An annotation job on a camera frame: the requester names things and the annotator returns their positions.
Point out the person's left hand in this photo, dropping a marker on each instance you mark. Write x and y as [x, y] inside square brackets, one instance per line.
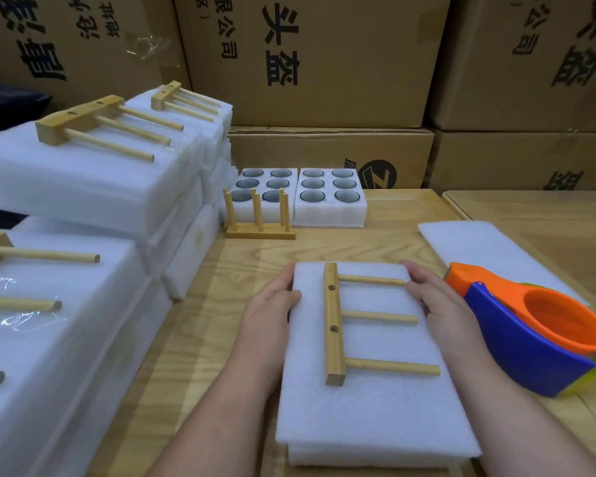
[263, 333]

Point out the person's right hand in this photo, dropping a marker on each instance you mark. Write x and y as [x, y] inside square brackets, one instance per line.
[447, 318]

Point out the orange and blue tape dispenser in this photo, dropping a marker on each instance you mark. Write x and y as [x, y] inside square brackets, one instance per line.
[516, 348]

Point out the pile of white foam sheets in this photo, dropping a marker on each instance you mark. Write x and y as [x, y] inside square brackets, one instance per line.
[487, 248]

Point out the row of wooden peg racks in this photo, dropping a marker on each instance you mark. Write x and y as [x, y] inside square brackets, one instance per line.
[258, 233]

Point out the stack of white foam trays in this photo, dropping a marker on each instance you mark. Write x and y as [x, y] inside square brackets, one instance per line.
[328, 215]

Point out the person's right forearm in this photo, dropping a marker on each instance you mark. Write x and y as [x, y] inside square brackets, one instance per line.
[526, 427]

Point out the person's left forearm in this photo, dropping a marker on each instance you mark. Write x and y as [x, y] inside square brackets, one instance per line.
[214, 437]

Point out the stack of brown cardboard boxes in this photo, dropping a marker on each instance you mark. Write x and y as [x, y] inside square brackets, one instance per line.
[318, 54]

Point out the black plastic bag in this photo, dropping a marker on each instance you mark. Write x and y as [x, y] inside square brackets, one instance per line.
[10, 104]

